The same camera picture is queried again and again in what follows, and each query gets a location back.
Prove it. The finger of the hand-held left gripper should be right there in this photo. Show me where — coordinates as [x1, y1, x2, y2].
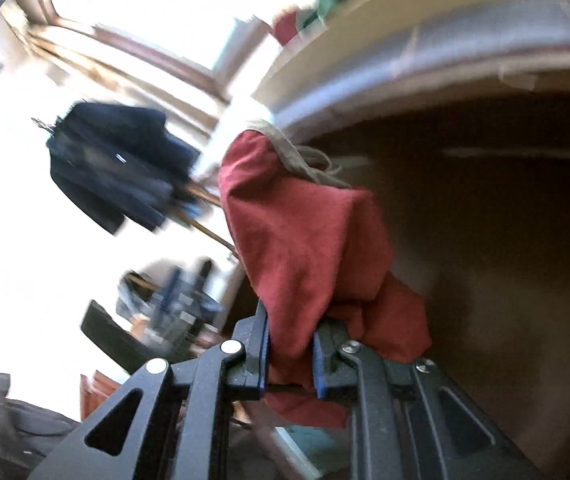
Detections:
[154, 257, 216, 353]

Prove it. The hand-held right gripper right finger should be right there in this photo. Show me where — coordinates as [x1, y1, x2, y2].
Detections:
[312, 321, 533, 480]

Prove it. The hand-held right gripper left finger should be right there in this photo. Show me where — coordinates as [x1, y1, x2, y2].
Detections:
[30, 304, 270, 480]

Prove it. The dark red underwear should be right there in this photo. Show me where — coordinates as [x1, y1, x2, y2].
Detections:
[217, 119, 433, 431]

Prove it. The shallow wooden tray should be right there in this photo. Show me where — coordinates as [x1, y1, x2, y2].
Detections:
[252, 0, 570, 111]

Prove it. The blue-grey clothing pile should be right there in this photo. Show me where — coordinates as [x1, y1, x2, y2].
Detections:
[117, 270, 160, 321]

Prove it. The reddish wooden cabinet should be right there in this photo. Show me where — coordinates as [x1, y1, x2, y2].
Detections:
[80, 370, 118, 423]

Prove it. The wooden coat rack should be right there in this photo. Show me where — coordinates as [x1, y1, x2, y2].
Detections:
[32, 115, 238, 256]

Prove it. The dark navy jacket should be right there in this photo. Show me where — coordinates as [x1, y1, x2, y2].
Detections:
[45, 101, 200, 236]

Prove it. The dark grey cloth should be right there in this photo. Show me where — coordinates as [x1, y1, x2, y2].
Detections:
[0, 371, 83, 480]

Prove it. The dark wooden dresser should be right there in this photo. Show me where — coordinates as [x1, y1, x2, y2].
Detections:
[225, 75, 570, 480]

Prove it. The window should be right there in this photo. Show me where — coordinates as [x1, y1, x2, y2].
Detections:
[12, 0, 286, 106]

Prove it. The blue checked tablecloth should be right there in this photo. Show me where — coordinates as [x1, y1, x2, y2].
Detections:
[270, 0, 570, 133]

